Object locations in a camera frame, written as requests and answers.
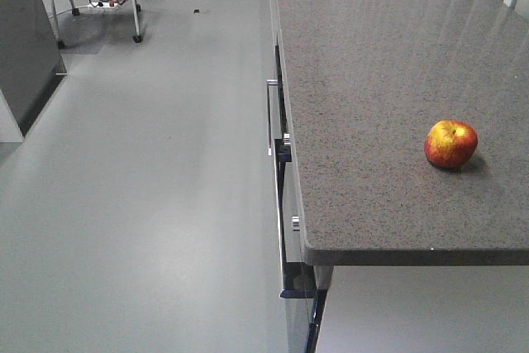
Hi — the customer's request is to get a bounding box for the red yellow apple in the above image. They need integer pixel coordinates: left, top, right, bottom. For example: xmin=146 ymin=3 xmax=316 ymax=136
xmin=424 ymin=120 xmax=479 ymax=169

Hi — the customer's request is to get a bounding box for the grey speckled kitchen counter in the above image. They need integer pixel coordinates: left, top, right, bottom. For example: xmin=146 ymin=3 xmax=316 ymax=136
xmin=266 ymin=0 xmax=529 ymax=353

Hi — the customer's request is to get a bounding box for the white power strip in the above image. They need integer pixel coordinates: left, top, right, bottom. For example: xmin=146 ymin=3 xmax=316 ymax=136
xmin=89 ymin=1 xmax=120 ymax=10

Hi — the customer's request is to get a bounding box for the grey cabinet panel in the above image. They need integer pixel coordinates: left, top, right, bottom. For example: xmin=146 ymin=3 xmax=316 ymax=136
xmin=1 ymin=0 xmax=66 ymax=143

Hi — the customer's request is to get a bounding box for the chrome drawer handle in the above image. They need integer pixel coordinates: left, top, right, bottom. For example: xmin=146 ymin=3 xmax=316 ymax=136
xmin=266 ymin=79 xmax=280 ymax=155

